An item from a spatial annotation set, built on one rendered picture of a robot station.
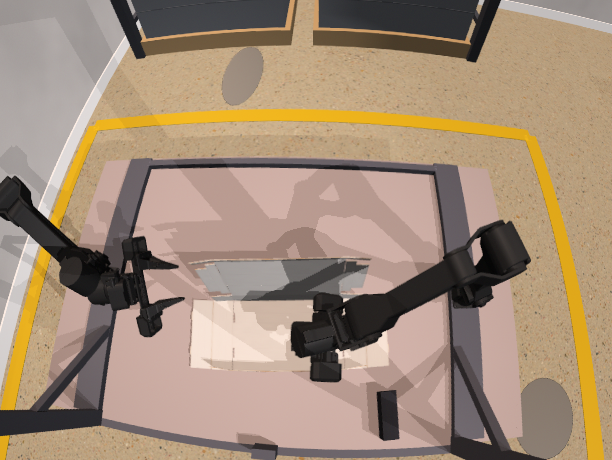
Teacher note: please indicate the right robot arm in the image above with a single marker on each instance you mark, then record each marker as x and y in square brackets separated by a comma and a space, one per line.
[370, 315]

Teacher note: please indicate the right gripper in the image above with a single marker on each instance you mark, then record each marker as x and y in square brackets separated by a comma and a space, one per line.
[324, 366]

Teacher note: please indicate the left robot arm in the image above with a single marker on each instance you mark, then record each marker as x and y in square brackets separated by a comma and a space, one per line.
[74, 273]

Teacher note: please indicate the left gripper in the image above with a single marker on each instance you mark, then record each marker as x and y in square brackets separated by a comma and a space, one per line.
[141, 262]

